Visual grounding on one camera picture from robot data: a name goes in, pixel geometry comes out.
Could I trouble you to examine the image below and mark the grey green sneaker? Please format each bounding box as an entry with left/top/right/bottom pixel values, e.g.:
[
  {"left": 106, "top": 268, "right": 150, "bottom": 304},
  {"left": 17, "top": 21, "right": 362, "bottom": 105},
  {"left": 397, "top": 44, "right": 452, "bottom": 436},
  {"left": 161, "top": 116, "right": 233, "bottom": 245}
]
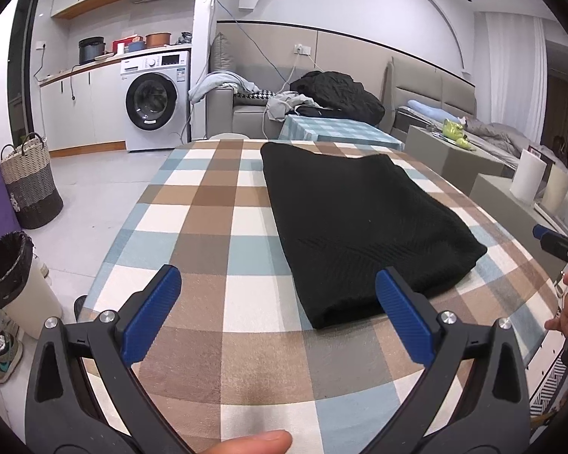
[{"left": 0, "top": 331, "right": 24, "bottom": 384}]

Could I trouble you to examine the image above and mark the white kitchen base cabinet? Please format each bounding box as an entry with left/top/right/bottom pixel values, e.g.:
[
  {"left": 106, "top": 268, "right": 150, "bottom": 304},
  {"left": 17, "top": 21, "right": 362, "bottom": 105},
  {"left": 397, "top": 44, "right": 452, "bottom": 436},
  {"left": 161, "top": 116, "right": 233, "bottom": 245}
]
[{"left": 39, "top": 59, "right": 126, "bottom": 157}]

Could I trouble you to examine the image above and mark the grey sofa cushion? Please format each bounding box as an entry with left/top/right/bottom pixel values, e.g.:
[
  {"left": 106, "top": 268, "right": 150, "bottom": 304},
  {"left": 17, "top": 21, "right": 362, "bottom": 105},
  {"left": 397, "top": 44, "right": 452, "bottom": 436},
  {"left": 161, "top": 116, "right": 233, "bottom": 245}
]
[{"left": 209, "top": 33, "right": 235, "bottom": 76}]

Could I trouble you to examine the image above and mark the black jacket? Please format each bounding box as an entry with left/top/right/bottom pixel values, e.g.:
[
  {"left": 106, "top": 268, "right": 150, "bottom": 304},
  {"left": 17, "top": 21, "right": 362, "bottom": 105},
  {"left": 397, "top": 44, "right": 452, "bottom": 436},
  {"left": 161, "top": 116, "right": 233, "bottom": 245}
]
[{"left": 290, "top": 71, "right": 385, "bottom": 124}]

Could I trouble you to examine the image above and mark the red container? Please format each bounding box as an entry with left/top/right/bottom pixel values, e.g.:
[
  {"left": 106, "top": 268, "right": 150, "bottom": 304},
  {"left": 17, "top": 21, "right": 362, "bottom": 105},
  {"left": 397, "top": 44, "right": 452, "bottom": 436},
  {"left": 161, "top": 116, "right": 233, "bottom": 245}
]
[{"left": 112, "top": 35, "right": 143, "bottom": 55}]

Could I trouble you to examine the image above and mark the grey bed blanket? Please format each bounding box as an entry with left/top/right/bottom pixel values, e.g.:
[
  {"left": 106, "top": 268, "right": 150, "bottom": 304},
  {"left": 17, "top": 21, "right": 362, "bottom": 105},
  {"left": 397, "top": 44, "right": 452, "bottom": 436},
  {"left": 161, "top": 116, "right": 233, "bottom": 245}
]
[{"left": 464, "top": 118, "right": 535, "bottom": 159}]

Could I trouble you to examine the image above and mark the grey sofa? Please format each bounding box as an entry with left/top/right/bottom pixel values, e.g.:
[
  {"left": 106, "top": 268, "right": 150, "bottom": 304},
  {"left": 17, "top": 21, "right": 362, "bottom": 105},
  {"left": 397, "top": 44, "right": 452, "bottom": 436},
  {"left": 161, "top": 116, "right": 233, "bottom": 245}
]
[{"left": 206, "top": 33, "right": 393, "bottom": 140}]

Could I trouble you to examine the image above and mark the white curtain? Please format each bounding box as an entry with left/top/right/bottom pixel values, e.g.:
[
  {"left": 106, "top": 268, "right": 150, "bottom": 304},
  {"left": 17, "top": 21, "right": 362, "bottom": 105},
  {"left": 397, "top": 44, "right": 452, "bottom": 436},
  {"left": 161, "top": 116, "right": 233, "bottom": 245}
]
[{"left": 483, "top": 9, "right": 547, "bottom": 147}]

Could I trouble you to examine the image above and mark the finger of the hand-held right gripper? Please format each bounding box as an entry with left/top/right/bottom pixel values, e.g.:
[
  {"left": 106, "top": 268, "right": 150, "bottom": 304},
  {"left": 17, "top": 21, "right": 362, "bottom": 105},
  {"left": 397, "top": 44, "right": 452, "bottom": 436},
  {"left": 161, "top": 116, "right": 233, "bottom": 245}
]
[{"left": 532, "top": 224, "right": 568, "bottom": 247}]

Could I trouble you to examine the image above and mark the cream paper roll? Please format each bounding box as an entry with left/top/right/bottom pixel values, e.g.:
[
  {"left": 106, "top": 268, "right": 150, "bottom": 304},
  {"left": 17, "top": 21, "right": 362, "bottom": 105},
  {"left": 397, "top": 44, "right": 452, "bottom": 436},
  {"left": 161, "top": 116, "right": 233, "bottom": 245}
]
[{"left": 542, "top": 163, "right": 568, "bottom": 213}]

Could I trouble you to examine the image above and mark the person's left hand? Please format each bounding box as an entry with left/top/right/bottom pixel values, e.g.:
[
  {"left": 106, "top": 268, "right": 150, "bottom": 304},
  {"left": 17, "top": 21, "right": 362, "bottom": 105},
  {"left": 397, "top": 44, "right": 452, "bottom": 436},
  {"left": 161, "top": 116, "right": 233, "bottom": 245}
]
[{"left": 203, "top": 429, "right": 293, "bottom": 454}]

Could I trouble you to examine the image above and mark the white trash bin black liner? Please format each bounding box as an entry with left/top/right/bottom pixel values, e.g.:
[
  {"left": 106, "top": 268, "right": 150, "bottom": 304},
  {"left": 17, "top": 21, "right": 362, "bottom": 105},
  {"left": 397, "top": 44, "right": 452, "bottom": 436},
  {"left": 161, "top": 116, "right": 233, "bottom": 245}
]
[{"left": 0, "top": 231, "right": 63, "bottom": 339}]

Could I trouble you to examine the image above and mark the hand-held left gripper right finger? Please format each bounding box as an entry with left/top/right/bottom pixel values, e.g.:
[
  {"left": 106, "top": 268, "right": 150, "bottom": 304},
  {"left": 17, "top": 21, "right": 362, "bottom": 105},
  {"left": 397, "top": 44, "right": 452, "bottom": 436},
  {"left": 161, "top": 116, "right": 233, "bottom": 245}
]
[{"left": 375, "top": 267, "right": 532, "bottom": 454}]

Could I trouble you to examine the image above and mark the checked tablecloth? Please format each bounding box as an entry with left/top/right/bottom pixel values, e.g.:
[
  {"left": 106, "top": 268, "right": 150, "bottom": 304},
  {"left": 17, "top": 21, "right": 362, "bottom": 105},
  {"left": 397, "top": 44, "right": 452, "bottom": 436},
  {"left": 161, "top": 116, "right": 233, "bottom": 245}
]
[{"left": 76, "top": 138, "right": 568, "bottom": 454}]

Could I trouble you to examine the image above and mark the green toy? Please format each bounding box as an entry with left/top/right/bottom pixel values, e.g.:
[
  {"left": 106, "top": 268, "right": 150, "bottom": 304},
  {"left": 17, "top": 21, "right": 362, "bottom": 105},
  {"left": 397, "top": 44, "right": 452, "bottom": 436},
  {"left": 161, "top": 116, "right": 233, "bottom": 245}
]
[{"left": 441, "top": 118, "right": 471, "bottom": 140}]

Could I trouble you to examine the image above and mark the woven laundry basket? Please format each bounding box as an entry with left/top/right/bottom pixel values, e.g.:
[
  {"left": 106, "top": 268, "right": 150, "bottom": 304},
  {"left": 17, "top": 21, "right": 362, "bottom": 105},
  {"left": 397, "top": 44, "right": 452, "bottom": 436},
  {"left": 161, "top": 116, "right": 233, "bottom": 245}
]
[{"left": 0, "top": 132, "right": 64, "bottom": 230}]

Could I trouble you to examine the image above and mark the white washing machine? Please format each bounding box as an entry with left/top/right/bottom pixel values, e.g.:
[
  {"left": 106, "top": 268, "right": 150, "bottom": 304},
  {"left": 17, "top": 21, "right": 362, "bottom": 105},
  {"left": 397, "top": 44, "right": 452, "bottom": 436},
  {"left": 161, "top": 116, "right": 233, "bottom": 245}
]
[{"left": 120, "top": 50, "right": 191, "bottom": 153}]

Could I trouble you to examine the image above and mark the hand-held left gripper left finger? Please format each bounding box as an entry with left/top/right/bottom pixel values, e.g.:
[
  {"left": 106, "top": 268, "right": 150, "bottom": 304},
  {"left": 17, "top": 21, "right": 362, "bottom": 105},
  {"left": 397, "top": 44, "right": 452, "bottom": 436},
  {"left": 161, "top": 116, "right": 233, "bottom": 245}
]
[{"left": 25, "top": 265, "right": 183, "bottom": 454}]

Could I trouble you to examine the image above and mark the white crumpled garment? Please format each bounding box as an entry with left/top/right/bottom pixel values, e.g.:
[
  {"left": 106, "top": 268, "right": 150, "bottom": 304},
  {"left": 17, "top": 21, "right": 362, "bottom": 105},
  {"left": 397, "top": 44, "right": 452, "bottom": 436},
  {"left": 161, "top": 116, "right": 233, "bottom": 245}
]
[{"left": 265, "top": 92, "right": 320, "bottom": 121}]

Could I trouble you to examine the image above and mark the dark door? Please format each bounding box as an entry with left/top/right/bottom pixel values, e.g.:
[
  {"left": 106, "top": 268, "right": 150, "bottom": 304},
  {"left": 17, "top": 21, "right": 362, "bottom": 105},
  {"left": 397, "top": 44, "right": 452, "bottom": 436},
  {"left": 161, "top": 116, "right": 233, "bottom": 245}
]
[{"left": 7, "top": 0, "right": 45, "bottom": 143}]

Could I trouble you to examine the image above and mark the beige bed headboard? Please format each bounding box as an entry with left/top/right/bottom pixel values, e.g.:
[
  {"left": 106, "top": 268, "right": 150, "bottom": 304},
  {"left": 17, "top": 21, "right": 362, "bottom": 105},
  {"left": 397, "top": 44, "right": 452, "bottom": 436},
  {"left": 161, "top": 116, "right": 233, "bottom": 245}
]
[{"left": 388, "top": 57, "right": 476, "bottom": 126}]

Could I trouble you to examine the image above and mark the grey side counter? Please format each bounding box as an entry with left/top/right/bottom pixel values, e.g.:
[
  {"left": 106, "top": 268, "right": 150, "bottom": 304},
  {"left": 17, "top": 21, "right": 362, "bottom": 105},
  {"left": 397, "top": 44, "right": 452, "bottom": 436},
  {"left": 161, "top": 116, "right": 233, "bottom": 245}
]
[{"left": 468, "top": 174, "right": 568, "bottom": 247}]

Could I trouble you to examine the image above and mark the light grey garment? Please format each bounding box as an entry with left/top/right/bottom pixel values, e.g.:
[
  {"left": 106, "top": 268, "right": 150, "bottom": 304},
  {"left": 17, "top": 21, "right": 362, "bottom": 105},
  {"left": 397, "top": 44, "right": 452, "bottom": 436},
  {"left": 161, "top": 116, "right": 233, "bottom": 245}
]
[{"left": 188, "top": 71, "right": 261, "bottom": 103}]

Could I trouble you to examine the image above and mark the black cooking pot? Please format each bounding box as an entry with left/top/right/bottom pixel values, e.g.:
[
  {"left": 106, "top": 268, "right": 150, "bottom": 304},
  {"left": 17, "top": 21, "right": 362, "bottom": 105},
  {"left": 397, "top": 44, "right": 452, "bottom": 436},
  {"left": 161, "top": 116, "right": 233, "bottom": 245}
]
[{"left": 78, "top": 36, "right": 106, "bottom": 64}]

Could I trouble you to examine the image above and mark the grey bedside cabinet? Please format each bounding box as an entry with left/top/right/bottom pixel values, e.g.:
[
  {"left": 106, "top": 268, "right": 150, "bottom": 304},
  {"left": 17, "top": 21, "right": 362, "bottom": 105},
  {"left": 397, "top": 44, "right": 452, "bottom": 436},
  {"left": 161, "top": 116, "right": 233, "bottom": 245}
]
[{"left": 404, "top": 125, "right": 519, "bottom": 190}]

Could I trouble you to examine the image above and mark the black knit sweater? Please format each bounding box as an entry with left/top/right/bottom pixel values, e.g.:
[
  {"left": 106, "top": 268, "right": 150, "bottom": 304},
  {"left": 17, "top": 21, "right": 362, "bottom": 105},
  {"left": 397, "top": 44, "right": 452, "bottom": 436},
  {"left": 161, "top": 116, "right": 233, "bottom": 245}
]
[{"left": 260, "top": 142, "right": 488, "bottom": 329}]

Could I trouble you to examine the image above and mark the teal checked small table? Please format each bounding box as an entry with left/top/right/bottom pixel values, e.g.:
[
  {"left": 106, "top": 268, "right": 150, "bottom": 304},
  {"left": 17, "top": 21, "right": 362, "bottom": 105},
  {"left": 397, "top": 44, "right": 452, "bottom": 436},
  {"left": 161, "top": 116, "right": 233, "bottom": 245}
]
[{"left": 277, "top": 114, "right": 405, "bottom": 152}]

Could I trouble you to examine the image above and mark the blue pillow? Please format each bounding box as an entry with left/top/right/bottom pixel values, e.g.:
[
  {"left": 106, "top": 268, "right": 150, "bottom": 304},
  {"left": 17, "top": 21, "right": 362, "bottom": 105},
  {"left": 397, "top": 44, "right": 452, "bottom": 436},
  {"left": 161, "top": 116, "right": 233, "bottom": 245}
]
[{"left": 407, "top": 99, "right": 450, "bottom": 121}]

